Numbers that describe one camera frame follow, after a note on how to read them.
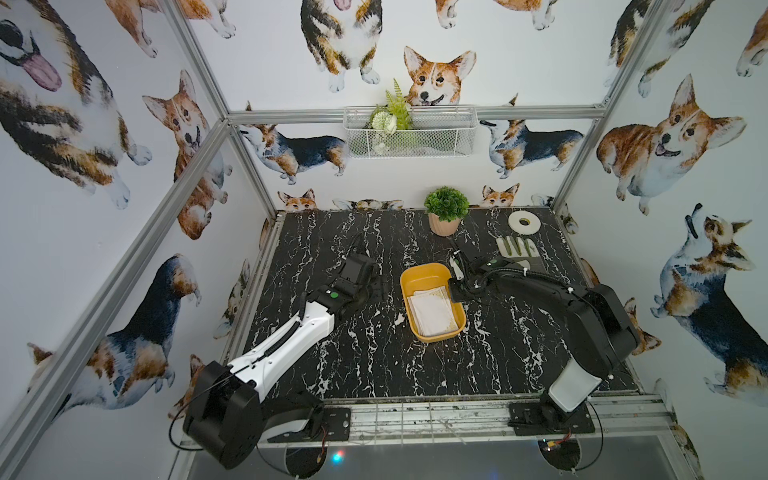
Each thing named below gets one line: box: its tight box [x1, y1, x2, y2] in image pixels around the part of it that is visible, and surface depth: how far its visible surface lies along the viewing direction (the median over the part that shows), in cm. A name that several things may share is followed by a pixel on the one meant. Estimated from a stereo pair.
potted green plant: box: [424, 186, 470, 237], surface depth 104 cm
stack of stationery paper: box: [407, 286, 459, 337], surface depth 92 cm
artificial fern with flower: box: [371, 78, 414, 136], surface depth 83 cm
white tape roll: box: [508, 210, 542, 235], surface depth 120 cm
